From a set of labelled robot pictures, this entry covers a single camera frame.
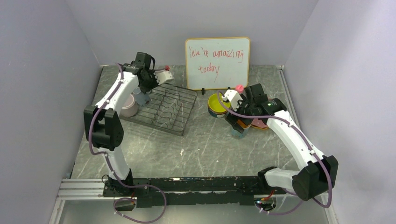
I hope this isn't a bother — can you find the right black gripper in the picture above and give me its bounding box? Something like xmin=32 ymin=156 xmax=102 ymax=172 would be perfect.
xmin=225 ymin=94 xmax=255 ymax=133

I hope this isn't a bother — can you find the blue butterfly mug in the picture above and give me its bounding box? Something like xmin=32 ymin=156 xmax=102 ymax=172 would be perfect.
xmin=230 ymin=122 xmax=250 ymax=139

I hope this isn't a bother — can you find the teal white dotted bowl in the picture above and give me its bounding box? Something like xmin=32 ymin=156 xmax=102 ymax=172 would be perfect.
xmin=207 ymin=107 xmax=228 ymax=119

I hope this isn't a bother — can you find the pink polka dot plate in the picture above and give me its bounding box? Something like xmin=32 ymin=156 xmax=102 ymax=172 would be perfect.
xmin=251 ymin=119 xmax=266 ymax=126

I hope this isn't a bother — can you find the yellow-green bowl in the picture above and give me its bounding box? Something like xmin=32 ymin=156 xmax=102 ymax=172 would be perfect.
xmin=208 ymin=94 xmax=227 ymax=114

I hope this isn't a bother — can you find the grey lilac mug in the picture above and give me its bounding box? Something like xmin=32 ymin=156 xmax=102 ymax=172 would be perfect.
xmin=120 ymin=94 xmax=138 ymax=117

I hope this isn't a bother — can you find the yellow polka dot plate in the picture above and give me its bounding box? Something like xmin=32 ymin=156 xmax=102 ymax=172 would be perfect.
xmin=251 ymin=124 xmax=269 ymax=130

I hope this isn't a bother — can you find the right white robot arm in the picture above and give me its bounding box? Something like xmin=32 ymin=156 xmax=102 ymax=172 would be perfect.
xmin=217 ymin=84 xmax=339 ymax=201

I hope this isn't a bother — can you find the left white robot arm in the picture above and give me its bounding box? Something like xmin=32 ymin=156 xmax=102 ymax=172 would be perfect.
xmin=83 ymin=52 xmax=158 ymax=196

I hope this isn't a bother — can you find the small pink bottle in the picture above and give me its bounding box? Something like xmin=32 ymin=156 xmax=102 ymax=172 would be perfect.
xmin=235 ymin=84 xmax=244 ymax=94

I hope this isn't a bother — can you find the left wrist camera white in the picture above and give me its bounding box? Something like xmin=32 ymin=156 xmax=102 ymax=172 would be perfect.
xmin=154 ymin=66 xmax=174 ymax=85

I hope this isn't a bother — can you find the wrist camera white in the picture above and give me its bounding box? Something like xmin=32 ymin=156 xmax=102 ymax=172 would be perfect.
xmin=154 ymin=66 xmax=174 ymax=85
xmin=222 ymin=89 xmax=243 ymax=111

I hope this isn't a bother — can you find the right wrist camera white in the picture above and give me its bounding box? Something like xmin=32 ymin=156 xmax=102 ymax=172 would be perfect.
xmin=222 ymin=89 xmax=243 ymax=111

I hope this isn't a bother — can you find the grey wire dish rack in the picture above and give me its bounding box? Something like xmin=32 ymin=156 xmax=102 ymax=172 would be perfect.
xmin=120 ymin=84 xmax=198 ymax=136

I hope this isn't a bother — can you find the whiteboard with yellow frame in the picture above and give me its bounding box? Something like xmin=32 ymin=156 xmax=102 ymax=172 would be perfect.
xmin=185 ymin=37 xmax=251 ymax=90

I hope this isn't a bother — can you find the black base frame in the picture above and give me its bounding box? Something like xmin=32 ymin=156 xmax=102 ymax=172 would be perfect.
xmin=102 ymin=176 xmax=285 ymax=208

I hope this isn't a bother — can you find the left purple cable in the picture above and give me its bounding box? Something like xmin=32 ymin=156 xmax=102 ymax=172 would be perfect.
xmin=88 ymin=63 xmax=168 ymax=224

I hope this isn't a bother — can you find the aluminium rail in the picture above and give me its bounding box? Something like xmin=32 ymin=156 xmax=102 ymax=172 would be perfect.
xmin=56 ymin=179 xmax=122 ymax=201

